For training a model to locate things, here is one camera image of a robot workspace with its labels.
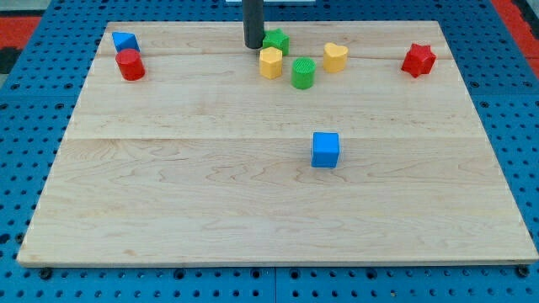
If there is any yellow heart block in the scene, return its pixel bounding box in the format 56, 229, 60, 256
323, 42, 349, 73

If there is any blue cube block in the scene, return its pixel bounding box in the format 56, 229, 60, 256
311, 132, 340, 168

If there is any wooden board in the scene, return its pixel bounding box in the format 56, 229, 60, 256
17, 21, 538, 268

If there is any green cylinder block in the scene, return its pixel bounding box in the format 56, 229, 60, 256
291, 57, 317, 89

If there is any yellow hexagon block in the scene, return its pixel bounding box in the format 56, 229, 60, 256
259, 47, 283, 79

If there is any green star block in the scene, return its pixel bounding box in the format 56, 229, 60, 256
262, 29, 290, 56

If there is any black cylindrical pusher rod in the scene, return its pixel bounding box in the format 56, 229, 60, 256
242, 0, 265, 49

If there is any red cylinder block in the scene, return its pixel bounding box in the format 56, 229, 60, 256
115, 49, 146, 81

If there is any red star block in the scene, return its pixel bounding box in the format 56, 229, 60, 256
401, 43, 437, 77

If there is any blue triangle block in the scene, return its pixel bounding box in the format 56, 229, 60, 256
111, 32, 140, 52

